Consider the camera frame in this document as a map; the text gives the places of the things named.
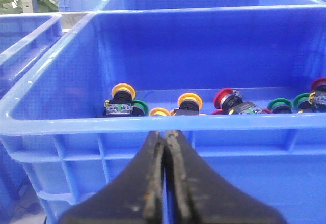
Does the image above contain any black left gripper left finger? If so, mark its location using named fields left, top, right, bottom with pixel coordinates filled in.
left=59, top=131, right=164, bottom=223

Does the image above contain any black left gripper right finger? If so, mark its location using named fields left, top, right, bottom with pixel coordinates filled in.
left=165, top=130, right=285, bottom=223

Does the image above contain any yellow mushroom push button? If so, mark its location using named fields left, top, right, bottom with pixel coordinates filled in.
left=102, top=83, right=136, bottom=117

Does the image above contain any red mushroom push button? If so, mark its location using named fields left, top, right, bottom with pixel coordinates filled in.
left=213, top=88, right=263, bottom=115

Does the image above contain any yellow button cap low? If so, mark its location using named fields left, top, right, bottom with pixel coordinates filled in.
left=149, top=107, right=171, bottom=116

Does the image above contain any red button cap low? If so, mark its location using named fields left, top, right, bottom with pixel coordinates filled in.
left=210, top=109, right=225, bottom=115

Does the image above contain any green push button left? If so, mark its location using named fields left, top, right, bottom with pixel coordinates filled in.
left=131, top=99, right=149, bottom=117

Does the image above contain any green push button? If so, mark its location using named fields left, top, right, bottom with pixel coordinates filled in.
left=267, top=98, right=292, bottom=114
left=131, top=99, right=149, bottom=117
left=293, top=93, right=311, bottom=113

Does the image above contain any yellow push button centre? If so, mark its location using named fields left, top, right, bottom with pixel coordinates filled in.
left=170, top=92, right=203, bottom=116

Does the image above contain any blue plastic source bin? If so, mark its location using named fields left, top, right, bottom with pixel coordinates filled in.
left=1, top=5, right=325, bottom=223

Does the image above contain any green push button middle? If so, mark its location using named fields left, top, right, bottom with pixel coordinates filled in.
left=267, top=98, right=292, bottom=114

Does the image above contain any green push button right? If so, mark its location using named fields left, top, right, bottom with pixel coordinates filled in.
left=293, top=93, right=311, bottom=113

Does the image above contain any red push button far right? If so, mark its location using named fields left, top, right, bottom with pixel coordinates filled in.
left=309, top=77, right=325, bottom=113

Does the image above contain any blue plastic bin left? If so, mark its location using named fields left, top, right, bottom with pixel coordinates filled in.
left=0, top=12, right=63, bottom=224

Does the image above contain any blue crate far background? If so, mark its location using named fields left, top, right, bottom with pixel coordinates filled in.
left=57, top=0, right=102, bottom=12

